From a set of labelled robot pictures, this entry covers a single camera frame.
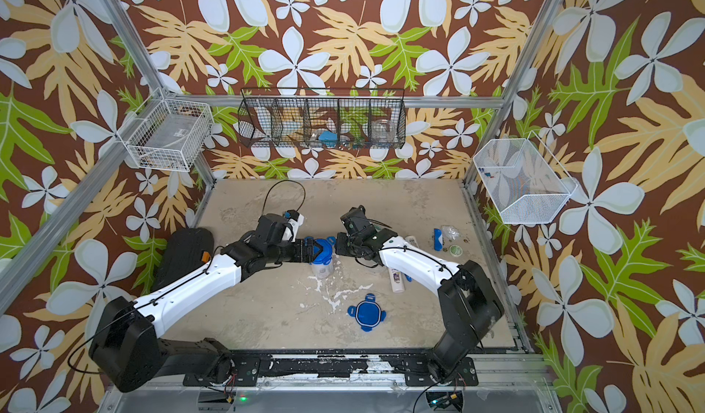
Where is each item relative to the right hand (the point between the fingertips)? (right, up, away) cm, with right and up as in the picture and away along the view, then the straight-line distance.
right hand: (336, 243), depth 87 cm
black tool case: (-51, -2, +4) cm, 51 cm away
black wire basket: (-5, +44, +11) cm, 46 cm away
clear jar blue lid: (-3, -5, -7) cm, 9 cm away
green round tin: (+43, -4, +11) cm, 44 cm away
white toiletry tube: (+20, -13, +1) cm, 24 cm away
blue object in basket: (-3, +36, +7) cm, 36 cm away
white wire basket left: (-53, +34, -1) cm, 63 cm away
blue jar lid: (-3, -1, -7) cm, 8 cm away
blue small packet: (+38, 0, +14) cm, 40 cm away
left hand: (-6, 0, -5) cm, 8 cm away
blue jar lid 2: (+10, -21, -3) cm, 24 cm away
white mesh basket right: (+58, +20, -3) cm, 62 cm away
